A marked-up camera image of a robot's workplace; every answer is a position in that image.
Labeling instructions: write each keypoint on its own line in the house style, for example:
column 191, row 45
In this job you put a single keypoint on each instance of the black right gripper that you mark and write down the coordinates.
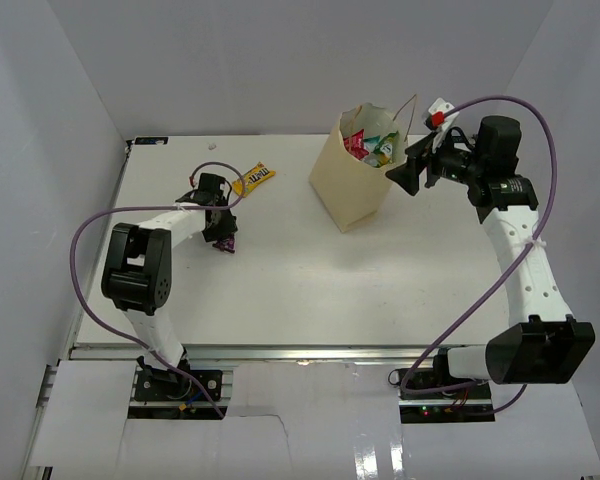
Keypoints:
column 408, row 175

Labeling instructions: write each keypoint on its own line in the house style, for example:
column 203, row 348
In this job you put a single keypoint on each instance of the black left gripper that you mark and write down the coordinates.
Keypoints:
column 228, row 227

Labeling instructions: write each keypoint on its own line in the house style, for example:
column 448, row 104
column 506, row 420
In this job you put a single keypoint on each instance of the green Skittles packet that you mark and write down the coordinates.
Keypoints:
column 383, row 152

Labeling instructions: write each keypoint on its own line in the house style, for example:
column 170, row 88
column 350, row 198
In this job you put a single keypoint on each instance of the teal candy bag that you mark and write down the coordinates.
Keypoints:
column 370, row 145

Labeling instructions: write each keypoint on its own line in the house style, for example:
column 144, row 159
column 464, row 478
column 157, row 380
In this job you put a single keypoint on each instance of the pink candy packet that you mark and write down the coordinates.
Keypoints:
column 354, row 145

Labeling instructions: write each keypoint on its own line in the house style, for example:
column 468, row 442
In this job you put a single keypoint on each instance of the yellow M&M's packet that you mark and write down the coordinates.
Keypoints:
column 252, row 179

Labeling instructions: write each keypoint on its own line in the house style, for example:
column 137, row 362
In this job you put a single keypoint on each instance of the brown M&M's packet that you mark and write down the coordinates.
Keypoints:
column 226, row 245

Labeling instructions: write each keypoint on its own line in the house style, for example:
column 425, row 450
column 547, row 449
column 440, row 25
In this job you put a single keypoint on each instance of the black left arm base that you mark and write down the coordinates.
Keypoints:
column 167, row 396

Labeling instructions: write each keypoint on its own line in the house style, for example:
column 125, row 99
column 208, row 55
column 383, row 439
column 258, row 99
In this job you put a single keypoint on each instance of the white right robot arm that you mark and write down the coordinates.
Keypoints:
column 544, row 343

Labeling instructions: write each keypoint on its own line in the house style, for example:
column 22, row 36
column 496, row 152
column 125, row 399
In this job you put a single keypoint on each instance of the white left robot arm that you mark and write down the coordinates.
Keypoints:
column 137, row 274

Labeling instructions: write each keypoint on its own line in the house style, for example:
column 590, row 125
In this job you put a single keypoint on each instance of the beige paper bag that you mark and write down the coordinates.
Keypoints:
column 352, row 191

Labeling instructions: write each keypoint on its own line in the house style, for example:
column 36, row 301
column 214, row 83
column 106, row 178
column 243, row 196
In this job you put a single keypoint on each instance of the white paper sheet front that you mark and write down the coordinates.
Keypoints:
column 319, row 421

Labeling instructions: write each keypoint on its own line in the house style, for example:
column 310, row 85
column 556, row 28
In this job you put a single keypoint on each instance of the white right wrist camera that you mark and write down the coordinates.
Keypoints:
column 439, row 119

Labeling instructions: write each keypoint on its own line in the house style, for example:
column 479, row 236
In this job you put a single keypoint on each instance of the aluminium table frame rail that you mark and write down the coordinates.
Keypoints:
column 245, row 353

